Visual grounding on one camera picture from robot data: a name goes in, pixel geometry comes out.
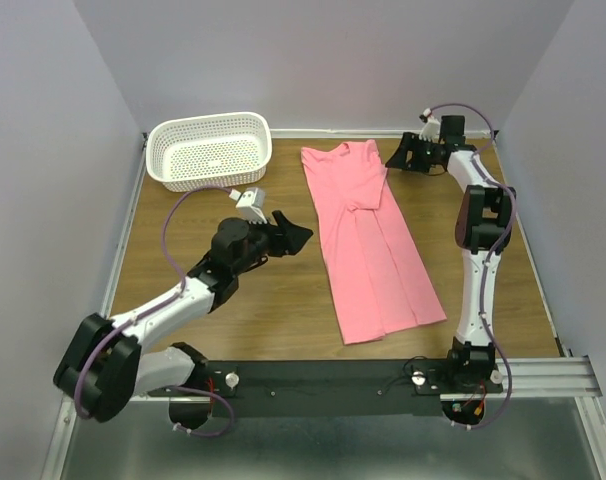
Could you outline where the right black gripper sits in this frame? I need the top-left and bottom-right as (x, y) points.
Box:
(382, 132), (439, 174)

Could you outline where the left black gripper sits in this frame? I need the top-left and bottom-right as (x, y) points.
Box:
(233, 210), (314, 277)

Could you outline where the pink t shirt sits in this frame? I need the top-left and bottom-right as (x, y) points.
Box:
(301, 140), (446, 345)

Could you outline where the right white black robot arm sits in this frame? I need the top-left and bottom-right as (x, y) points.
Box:
(386, 109), (516, 393)

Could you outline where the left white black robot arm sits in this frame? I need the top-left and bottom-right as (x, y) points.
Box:
(53, 210), (313, 422)

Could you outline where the white perforated plastic basket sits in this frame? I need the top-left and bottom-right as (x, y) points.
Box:
(145, 112), (272, 193)

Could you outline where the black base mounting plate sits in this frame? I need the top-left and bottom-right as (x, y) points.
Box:
(150, 356), (503, 424)

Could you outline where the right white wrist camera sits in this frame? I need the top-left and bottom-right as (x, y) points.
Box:
(418, 108), (441, 142)

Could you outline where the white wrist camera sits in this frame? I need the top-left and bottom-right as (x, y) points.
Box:
(418, 108), (441, 142)
(229, 187), (267, 224)

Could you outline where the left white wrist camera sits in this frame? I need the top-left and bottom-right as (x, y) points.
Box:
(229, 187), (267, 224)

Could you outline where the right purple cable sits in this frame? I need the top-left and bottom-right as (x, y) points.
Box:
(422, 103), (515, 432)

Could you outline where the aluminium frame rail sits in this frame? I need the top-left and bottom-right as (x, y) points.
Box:
(43, 354), (602, 479)

